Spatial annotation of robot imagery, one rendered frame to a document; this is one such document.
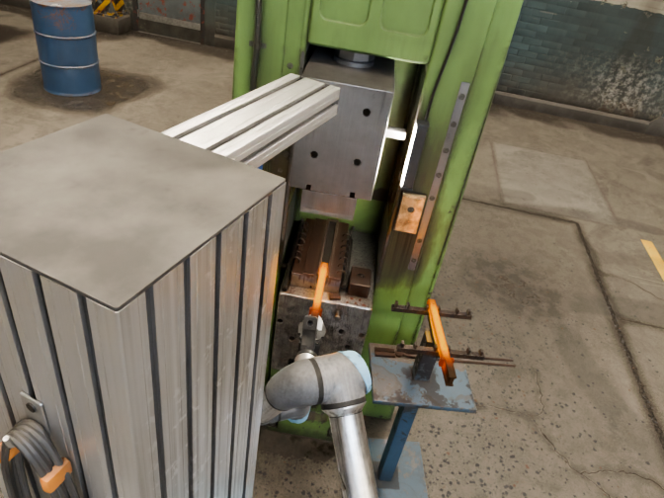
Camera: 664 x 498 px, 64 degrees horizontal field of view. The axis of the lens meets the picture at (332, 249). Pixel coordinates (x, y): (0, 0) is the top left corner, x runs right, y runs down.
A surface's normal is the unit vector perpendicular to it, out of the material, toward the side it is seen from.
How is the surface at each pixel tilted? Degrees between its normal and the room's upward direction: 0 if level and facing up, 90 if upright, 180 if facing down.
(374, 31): 90
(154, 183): 0
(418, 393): 0
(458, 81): 90
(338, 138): 90
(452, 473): 0
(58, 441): 90
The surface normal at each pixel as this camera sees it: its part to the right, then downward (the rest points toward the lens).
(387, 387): 0.15, -0.80
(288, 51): -0.10, 0.57
